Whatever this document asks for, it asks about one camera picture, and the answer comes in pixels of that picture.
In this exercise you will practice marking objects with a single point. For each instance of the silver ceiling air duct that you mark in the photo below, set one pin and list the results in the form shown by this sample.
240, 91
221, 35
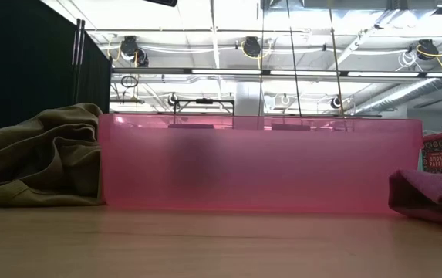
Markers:
398, 92

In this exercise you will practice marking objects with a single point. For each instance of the black room divider panel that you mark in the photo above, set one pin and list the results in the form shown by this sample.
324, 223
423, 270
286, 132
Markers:
20, 58

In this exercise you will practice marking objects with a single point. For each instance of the pink plastic tray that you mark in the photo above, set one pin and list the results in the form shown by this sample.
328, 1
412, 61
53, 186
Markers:
282, 173

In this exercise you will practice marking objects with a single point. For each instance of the black gantry frame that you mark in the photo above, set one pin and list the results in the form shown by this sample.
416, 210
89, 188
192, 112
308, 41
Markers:
204, 101

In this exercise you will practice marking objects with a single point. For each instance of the long ceiling light bar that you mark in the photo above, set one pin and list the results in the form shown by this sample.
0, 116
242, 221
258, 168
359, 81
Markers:
151, 71

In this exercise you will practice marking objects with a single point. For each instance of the purple cloth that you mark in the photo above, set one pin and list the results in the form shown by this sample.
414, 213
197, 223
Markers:
429, 193

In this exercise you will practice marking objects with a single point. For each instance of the khaki cloth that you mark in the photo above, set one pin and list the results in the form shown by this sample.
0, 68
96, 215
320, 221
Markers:
43, 154

